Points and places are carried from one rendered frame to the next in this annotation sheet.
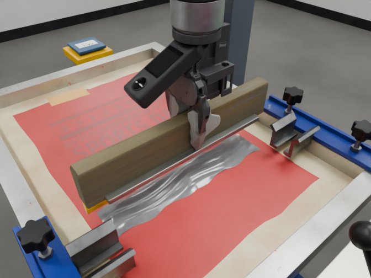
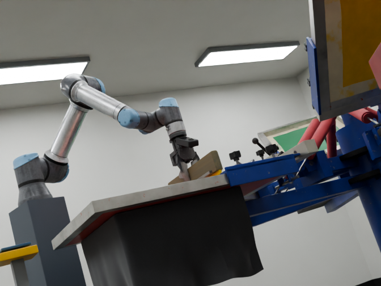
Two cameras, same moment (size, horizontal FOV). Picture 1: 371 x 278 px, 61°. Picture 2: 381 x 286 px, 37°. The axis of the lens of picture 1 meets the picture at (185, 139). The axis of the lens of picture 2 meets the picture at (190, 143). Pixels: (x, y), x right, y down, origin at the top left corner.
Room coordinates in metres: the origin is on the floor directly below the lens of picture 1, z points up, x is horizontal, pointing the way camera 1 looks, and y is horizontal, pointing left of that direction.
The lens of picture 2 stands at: (0.08, 2.14, 0.66)
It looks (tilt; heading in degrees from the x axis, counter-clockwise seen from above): 14 degrees up; 279
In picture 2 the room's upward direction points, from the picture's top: 17 degrees counter-clockwise
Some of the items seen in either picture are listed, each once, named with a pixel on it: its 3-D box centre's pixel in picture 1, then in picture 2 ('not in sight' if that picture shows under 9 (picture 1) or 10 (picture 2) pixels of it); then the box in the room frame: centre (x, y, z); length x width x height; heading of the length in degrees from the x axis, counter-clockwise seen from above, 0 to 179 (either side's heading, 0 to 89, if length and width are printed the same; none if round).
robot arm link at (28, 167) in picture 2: not in sight; (29, 168); (1.16, -0.13, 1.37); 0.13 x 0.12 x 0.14; 71
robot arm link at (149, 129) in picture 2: not in sight; (149, 121); (0.55, -0.03, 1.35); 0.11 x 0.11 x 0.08; 71
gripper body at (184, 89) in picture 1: (199, 63); (181, 149); (0.46, -0.02, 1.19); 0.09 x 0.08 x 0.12; 129
